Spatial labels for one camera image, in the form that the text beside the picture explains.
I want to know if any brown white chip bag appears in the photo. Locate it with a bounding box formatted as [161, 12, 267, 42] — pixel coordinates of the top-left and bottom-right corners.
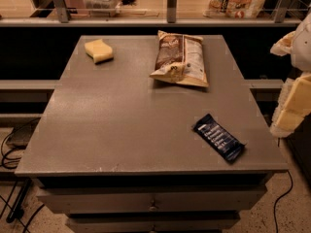
[150, 30, 209, 87]

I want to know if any black cable right floor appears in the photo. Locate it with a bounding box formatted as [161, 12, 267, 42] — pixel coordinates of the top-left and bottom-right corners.
[272, 170, 294, 233]

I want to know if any grey metal shelf rail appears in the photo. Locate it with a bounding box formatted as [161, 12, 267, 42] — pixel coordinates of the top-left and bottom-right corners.
[0, 0, 311, 27]

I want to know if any black cables left floor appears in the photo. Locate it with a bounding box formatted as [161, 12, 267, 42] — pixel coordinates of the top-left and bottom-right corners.
[0, 117, 46, 233]

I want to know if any grey drawer cabinet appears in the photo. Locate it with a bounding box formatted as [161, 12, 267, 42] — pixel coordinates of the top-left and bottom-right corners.
[17, 36, 287, 233]

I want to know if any dark blue rxbar wrapper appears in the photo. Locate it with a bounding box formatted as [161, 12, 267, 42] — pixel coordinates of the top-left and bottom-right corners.
[192, 114, 245, 162]

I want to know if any clear plastic container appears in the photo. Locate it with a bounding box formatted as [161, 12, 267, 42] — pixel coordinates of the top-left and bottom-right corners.
[84, 0, 121, 17]

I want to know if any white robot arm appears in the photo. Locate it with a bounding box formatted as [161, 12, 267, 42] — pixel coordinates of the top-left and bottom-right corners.
[270, 15, 311, 138]

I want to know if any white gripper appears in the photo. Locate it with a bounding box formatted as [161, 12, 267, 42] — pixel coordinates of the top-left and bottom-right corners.
[269, 30, 311, 139]

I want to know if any colourful snack bag on shelf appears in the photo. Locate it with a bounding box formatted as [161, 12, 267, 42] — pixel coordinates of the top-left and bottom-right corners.
[204, 0, 265, 18]

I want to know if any yellow sponge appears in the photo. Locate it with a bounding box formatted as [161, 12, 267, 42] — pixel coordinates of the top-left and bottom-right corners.
[85, 39, 114, 64]

